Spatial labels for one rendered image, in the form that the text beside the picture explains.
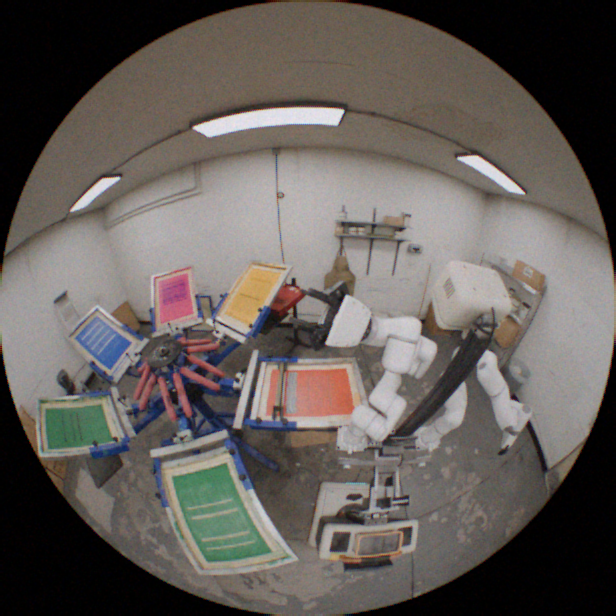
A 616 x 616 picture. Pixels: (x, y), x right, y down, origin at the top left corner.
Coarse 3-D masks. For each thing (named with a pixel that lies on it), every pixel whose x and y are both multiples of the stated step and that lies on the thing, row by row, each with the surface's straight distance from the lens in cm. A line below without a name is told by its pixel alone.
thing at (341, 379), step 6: (276, 372) 148; (300, 372) 147; (306, 372) 147; (312, 372) 147; (318, 372) 147; (324, 372) 147; (330, 372) 148; (336, 372) 148; (342, 372) 149; (270, 378) 146; (276, 378) 145; (300, 378) 143; (306, 378) 143; (336, 378) 145; (342, 378) 145; (348, 378) 146; (270, 384) 142; (276, 384) 142; (300, 384) 140; (306, 384) 140; (336, 384) 141; (342, 384) 142; (348, 384) 143; (270, 390) 139; (276, 390) 139; (300, 390) 137; (306, 390) 137
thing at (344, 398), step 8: (272, 392) 138; (296, 392) 136; (304, 392) 136; (336, 392) 137; (344, 392) 138; (272, 400) 135; (296, 400) 133; (304, 400) 133; (344, 400) 135; (352, 400) 136; (272, 408) 132; (304, 408) 130; (336, 408) 131; (344, 408) 132; (352, 408) 133; (288, 416) 128; (296, 416) 127; (304, 416) 127; (312, 416) 127; (320, 416) 127
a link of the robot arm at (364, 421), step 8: (360, 408) 77; (368, 408) 78; (352, 416) 78; (360, 416) 76; (368, 416) 76; (376, 416) 77; (352, 424) 80; (360, 424) 77; (368, 424) 76; (376, 424) 76; (352, 432) 87; (360, 432) 85; (368, 432) 77; (376, 432) 76
